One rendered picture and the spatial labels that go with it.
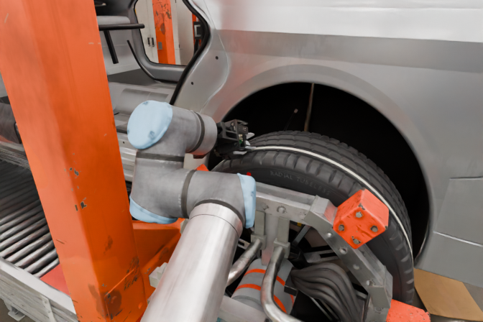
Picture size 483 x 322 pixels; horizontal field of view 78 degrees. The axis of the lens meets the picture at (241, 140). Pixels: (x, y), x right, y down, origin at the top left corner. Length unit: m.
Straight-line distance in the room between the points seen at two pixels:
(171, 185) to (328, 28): 0.61
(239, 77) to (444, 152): 0.63
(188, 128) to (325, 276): 0.38
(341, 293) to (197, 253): 0.32
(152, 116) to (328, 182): 0.42
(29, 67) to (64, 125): 0.14
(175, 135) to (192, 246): 0.21
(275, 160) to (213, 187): 0.27
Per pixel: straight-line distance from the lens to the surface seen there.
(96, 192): 0.89
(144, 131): 0.55
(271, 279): 0.66
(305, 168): 0.72
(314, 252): 0.87
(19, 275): 1.83
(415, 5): 0.90
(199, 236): 0.44
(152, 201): 0.55
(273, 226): 0.73
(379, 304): 0.78
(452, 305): 2.23
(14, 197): 2.82
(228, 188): 0.50
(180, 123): 0.56
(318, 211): 0.67
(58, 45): 0.77
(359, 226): 0.66
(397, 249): 0.79
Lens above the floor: 1.50
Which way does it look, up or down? 23 degrees down
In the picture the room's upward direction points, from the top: straight up
